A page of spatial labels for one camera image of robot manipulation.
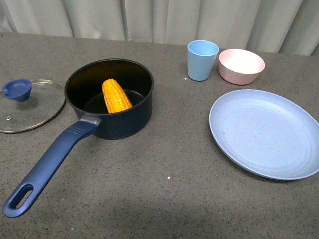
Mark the light blue plate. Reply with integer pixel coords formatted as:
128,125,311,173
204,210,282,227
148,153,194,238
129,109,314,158
209,89,319,180

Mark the light blue cup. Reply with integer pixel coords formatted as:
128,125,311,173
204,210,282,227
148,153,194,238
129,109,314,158
187,40,219,81

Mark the dark blue saucepan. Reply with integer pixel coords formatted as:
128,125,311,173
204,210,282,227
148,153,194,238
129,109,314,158
2,59,154,218

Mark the glass lid with blue knob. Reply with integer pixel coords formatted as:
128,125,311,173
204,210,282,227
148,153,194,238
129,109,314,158
0,79,65,133

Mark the grey-white curtain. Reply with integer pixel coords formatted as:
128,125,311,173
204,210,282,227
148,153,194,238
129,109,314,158
0,0,319,56

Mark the pink bowl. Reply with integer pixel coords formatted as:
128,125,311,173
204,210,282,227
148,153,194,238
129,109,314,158
219,49,265,85

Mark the yellow corn cob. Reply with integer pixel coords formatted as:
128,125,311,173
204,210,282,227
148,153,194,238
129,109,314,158
102,79,132,113

